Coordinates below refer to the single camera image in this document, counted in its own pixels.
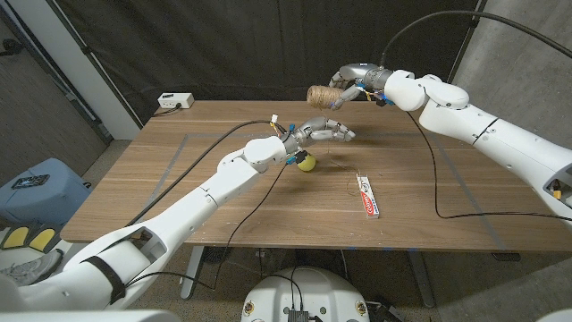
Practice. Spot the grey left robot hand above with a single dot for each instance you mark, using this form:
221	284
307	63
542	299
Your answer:
313	129

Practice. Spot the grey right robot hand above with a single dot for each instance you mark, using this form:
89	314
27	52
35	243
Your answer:
359	73

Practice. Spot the brown twine spool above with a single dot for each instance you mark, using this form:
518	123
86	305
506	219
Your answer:
322	96

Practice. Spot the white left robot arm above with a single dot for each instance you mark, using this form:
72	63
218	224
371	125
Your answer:
201	201

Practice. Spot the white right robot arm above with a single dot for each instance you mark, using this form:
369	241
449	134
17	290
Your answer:
469	121

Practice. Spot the yellow tennis ball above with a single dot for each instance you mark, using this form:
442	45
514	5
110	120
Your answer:
309	164

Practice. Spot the white red toothpaste box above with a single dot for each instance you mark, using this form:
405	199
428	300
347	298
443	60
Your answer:
367	197

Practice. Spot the black backdrop pole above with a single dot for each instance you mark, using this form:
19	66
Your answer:
463	47
90	56

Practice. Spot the black backdrop curtain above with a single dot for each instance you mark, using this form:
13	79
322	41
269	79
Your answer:
223	44

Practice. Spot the white power strip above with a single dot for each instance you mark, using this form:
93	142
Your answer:
175	100

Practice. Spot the white robot torso base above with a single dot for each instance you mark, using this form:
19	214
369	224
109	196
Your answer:
308	290

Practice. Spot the grey table leg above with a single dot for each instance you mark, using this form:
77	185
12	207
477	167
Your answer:
421	277

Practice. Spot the white table leg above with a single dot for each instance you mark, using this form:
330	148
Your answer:
192	273

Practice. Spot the white floor platform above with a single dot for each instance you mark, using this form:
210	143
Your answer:
76	248

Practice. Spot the blue plastic bin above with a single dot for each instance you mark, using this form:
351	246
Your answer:
49	201

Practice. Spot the black flat device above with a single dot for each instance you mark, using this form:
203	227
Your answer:
30	181

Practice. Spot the yellow black foot pedal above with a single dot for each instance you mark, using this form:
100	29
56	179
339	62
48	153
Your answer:
42	239
15	237

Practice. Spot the grey sneaker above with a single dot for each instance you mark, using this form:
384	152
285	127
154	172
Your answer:
27	268

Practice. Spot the black wall hook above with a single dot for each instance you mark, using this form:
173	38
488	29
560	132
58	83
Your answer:
11	46

